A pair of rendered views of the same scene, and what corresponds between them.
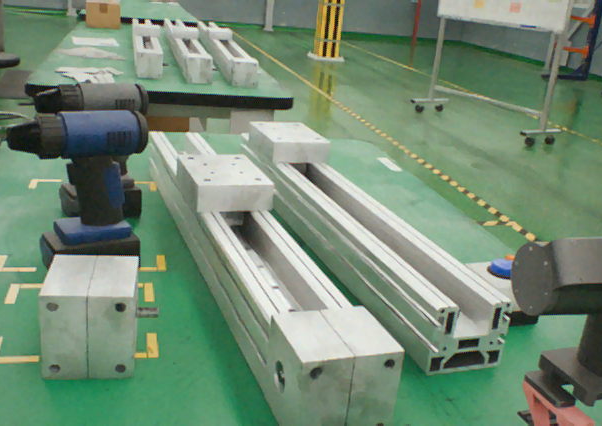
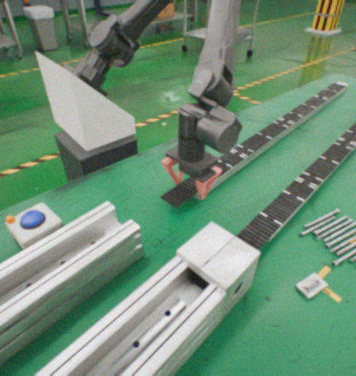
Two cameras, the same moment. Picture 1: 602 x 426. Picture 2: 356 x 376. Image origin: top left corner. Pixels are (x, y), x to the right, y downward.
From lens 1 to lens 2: 0.78 m
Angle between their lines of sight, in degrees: 95
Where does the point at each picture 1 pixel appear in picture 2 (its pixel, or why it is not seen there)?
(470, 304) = (99, 226)
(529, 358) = not seen: hidden behind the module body
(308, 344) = (243, 257)
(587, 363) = (201, 157)
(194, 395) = (251, 359)
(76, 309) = not seen: outside the picture
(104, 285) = not seen: outside the picture
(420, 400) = (170, 252)
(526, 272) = (226, 139)
